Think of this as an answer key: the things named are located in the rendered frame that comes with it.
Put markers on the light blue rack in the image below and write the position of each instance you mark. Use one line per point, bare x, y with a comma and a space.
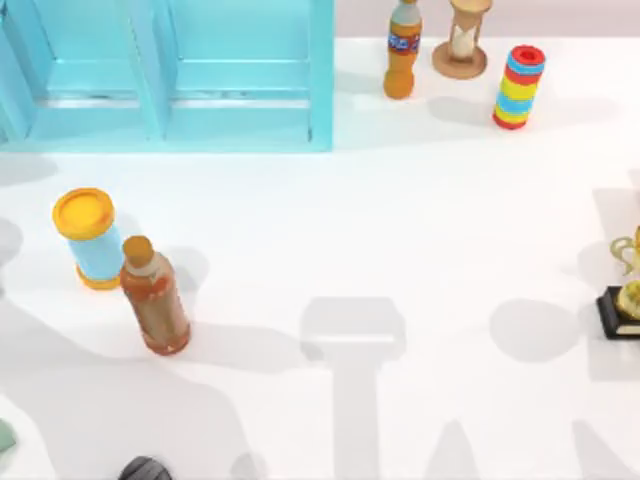
240, 75

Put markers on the orange soda bottle blue label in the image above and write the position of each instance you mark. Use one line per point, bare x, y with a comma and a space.
400, 60

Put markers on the gold trophy on black base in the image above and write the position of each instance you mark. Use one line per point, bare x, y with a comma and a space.
627, 300

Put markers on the blue can with orange lid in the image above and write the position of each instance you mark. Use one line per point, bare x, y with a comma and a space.
92, 240

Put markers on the wooden hourglass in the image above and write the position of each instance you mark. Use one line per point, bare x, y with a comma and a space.
462, 47

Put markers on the orange tea bottle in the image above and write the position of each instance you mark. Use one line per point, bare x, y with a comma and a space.
155, 300

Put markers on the stack of coloured rings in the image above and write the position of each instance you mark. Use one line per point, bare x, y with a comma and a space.
517, 90

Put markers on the pale green object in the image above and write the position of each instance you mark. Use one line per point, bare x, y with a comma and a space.
5, 435

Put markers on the dark grey round object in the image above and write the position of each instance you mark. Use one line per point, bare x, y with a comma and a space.
145, 470

